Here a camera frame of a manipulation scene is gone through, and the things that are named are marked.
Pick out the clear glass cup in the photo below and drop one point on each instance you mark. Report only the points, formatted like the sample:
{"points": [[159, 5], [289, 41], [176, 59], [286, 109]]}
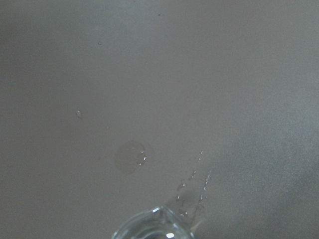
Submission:
{"points": [[156, 223]]}

